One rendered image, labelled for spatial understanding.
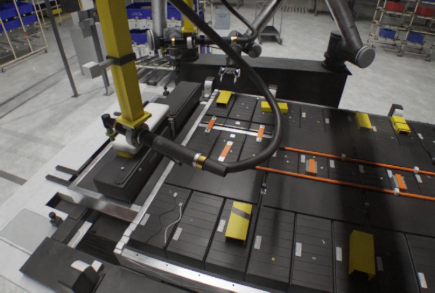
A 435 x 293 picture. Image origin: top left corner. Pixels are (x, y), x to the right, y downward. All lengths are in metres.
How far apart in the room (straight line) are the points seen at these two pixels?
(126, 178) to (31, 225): 0.59
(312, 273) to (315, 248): 0.10
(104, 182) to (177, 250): 0.39
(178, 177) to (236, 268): 0.46
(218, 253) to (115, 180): 0.48
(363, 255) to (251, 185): 0.49
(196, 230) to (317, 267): 0.44
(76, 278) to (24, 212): 0.64
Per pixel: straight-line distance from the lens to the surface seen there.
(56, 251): 1.24
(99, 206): 1.22
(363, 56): 2.39
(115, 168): 1.10
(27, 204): 1.56
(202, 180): 1.10
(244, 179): 1.11
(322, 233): 1.03
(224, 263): 0.91
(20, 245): 1.41
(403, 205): 1.27
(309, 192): 1.12
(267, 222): 1.00
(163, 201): 1.06
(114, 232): 1.32
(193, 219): 0.99
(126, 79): 0.72
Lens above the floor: 1.83
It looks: 37 degrees down
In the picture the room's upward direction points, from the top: straight up
